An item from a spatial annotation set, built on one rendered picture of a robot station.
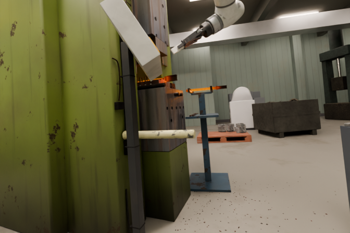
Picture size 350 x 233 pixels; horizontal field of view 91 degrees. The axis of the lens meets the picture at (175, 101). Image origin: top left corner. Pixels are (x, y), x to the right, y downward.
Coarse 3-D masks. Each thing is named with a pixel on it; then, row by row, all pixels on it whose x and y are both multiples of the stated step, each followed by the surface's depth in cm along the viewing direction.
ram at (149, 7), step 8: (136, 0) 127; (144, 0) 125; (152, 0) 127; (160, 0) 141; (136, 8) 127; (144, 8) 124; (152, 8) 126; (160, 8) 140; (136, 16) 127; (144, 16) 124; (152, 16) 125; (160, 16) 138; (144, 24) 124; (152, 24) 124; (160, 24) 137; (152, 32) 123; (160, 32) 136; (168, 40) 149
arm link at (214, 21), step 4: (212, 16) 89; (216, 16) 89; (208, 20) 89; (212, 20) 88; (216, 20) 88; (220, 20) 88; (212, 24) 88; (216, 24) 88; (220, 24) 89; (212, 28) 90; (216, 28) 89; (220, 28) 91; (212, 32) 93; (216, 32) 93
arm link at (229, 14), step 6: (216, 6) 87; (228, 6) 85; (234, 6) 86; (240, 6) 89; (216, 12) 90; (222, 12) 87; (228, 12) 87; (234, 12) 88; (240, 12) 90; (222, 18) 88; (228, 18) 88; (234, 18) 90; (228, 24) 91
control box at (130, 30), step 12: (108, 0) 63; (120, 0) 63; (108, 12) 63; (120, 12) 63; (120, 24) 63; (132, 24) 63; (120, 36) 86; (132, 36) 63; (144, 36) 63; (132, 48) 63; (144, 48) 63; (156, 48) 64; (144, 60) 63; (156, 60) 67; (156, 72) 85
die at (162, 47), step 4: (152, 40) 128; (156, 40) 128; (160, 40) 134; (156, 44) 127; (160, 44) 134; (164, 44) 140; (160, 48) 133; (164, 48) 140; (160, 52) 134; (164, 52) 139; (160, 56) 145; (164, 56) 146
